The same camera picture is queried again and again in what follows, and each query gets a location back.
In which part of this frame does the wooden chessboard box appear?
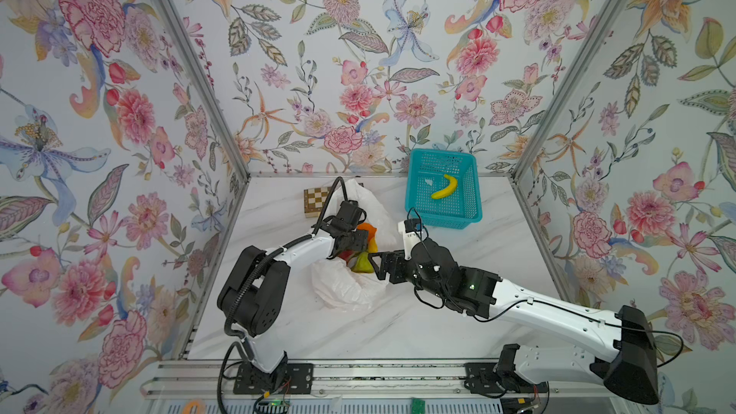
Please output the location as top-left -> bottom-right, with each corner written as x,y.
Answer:
303,187 -> 330,219

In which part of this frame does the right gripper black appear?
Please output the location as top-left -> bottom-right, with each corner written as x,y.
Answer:
367,250 -> 448,305

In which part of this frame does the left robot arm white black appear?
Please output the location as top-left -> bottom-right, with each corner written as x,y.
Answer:
217,199 -> 369,374

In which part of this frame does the white plastic bag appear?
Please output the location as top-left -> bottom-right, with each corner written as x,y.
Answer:
308,178 -> 403,312

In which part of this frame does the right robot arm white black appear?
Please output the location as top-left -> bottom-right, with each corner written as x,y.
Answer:
369,240 -> 659,406

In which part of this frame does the green circuit board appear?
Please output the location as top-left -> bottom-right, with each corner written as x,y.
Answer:
409,398 -> 427,414

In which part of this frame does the teal plastic basket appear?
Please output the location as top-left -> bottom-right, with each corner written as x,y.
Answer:
404,149 -> 483,230

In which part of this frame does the yellow banana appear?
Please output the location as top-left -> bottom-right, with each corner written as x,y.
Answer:
430,174 -> 458,200

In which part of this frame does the orange fruit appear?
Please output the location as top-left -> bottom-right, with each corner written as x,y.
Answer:
358,222 -> 379,253

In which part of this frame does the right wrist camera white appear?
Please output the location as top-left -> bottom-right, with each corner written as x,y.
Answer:
398,218 -> 423,261

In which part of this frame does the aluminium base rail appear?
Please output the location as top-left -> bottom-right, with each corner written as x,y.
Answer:
140,357 -> 634,401

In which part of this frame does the orange ring object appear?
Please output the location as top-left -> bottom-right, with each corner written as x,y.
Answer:
181,400 -> 206,414

